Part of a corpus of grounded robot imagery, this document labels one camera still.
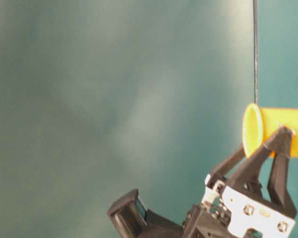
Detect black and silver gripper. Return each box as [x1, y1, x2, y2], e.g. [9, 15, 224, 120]
[183, 126, 297, 238]

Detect yellow plastic cup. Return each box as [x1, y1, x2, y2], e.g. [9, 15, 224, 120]
[242, 103, 298, 158]

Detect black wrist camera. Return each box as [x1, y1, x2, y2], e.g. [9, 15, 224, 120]
[107, 189, 183, 238]

